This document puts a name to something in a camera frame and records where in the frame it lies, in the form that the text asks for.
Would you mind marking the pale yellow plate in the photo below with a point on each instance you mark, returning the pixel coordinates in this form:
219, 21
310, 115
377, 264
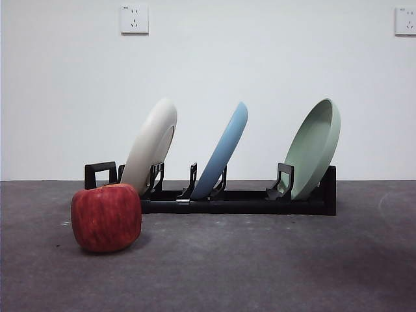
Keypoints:
146, 146

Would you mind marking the red apple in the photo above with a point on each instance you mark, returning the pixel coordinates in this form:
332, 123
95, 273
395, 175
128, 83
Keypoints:
105, 217

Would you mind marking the blue plate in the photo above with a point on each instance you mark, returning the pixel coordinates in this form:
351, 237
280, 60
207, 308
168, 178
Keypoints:
224, 152

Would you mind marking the black plate rack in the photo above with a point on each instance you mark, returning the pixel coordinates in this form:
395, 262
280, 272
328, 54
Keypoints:
234, 206

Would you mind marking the green plate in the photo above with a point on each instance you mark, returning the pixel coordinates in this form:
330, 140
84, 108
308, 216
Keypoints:
312, 149

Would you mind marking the white wall socket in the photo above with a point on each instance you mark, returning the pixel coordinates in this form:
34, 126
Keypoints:
135, 19
406, 21

